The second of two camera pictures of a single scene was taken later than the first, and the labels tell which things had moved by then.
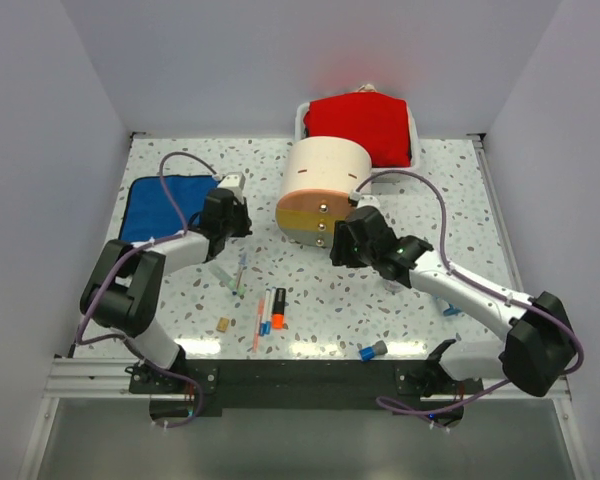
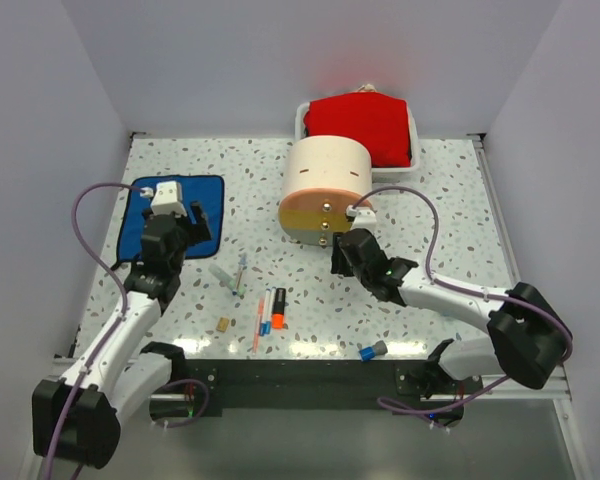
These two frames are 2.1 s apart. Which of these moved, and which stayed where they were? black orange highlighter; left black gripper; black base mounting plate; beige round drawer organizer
Moved: left black gripper
Stayed: black orange highlighter; black base mounting plate; beige round drawer organizer
